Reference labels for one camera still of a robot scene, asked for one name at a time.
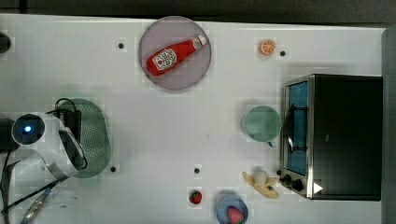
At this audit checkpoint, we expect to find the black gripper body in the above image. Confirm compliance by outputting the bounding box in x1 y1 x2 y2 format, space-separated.
53 109 82 142

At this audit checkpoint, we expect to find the peeled toy banana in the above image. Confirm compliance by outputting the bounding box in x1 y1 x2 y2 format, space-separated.
242 170 279 199

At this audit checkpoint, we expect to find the black round mount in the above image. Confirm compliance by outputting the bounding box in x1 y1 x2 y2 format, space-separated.
0 119 19 154
0 33 11 53

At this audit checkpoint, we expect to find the red toy strawberry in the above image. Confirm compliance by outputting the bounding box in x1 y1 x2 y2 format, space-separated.
189 190 203 204

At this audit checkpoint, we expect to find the green plastic mug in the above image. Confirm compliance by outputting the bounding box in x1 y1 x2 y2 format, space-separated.
241 105 282 148

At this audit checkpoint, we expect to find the blue small bowl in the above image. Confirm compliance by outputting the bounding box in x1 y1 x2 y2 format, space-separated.
216 195 248 224

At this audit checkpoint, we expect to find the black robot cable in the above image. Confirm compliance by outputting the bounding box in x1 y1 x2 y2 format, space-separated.
0 148 60 224

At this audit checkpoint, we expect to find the red ketchup bottle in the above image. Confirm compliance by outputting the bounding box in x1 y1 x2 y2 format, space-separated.
146 35 207 77

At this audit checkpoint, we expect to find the black round mount upper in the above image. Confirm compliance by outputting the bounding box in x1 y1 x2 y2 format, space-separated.
0 33 11 53

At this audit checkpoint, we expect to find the grey round plate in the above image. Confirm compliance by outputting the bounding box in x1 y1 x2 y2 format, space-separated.
138 16 211 91

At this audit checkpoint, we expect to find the orange slice toy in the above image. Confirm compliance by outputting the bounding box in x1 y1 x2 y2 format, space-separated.
259 39 276 55

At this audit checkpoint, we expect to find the strawberry in blue bowl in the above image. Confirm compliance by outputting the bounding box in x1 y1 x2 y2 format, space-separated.
227 207 245 224

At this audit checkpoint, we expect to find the black round mount lower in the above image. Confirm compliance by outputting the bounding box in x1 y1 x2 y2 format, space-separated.
0 119 19 154

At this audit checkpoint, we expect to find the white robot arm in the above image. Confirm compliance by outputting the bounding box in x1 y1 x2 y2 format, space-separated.
10 112 88 224

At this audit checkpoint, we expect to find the black toaster oven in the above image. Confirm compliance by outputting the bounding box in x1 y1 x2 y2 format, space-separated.
277 74 383 201

